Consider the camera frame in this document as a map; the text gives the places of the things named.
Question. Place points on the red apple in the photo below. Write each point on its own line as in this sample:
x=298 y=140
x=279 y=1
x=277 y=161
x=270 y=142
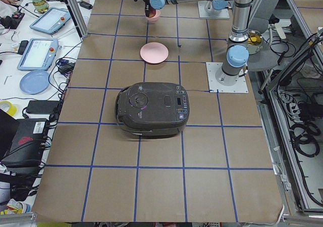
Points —
x=152 y=13

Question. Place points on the pink bowl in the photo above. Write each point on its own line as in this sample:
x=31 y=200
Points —
x=155 y=17

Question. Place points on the pink plate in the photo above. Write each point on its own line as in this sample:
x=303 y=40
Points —
x=154 y=53

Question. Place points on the dark grey rice cooker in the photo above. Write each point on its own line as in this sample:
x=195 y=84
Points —
x=152 y=109

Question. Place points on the aluminium frame post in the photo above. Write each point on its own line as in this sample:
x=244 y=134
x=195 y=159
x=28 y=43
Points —
x=77 y=18

